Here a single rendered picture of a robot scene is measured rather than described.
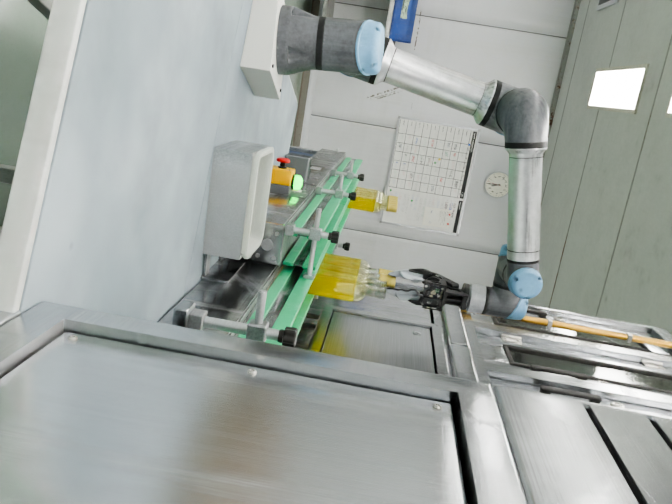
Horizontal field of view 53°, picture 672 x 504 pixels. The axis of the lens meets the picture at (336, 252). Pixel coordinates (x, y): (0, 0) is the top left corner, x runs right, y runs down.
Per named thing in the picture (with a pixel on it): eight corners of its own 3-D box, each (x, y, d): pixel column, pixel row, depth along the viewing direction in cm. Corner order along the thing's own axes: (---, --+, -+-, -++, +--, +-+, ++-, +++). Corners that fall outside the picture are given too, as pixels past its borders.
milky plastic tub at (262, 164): (204, 255, 137) (245, 262, 136) (216, 146, 131) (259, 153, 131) (225, 236, 154) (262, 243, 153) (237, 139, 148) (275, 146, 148)
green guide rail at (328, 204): (286, 235, 158) (319, 241, 158) (287, 231, 158) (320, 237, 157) (346, 158, 327) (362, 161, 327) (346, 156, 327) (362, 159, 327)
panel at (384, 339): (255, 500, 105) (471, 543, 103) (257, 483, 104) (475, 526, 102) (322, 313, 192) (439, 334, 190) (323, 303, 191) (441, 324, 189)
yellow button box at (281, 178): (263, 190, 193) (288, 195, 193) (266, 165, 192) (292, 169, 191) (268, 187, 200) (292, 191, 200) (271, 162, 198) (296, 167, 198)
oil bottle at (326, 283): (280, 289, 168) (364, 304, 166) (283, 268, 166) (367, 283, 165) (284, 282, 173) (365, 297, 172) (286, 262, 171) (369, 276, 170)
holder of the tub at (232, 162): (199, 278, 138) (236, 285, 138) (214, 146, 131) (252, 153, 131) (221, 258, 155) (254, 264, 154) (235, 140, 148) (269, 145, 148)
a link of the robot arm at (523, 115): (560, 85, 146) (552, 301, 156) (547, 87, 156) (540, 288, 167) (506, 87, 146) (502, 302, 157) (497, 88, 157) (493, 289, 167)
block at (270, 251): (249, 261, 156) (279, 267, 155) (255, 222, 153) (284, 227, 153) (253, 258, 159) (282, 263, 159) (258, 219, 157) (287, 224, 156)
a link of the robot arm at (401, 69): (337, 14, 155) (555, 97, 157) (340, 21, 170) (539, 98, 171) (320, 64, 158) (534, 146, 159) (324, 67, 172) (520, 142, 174)
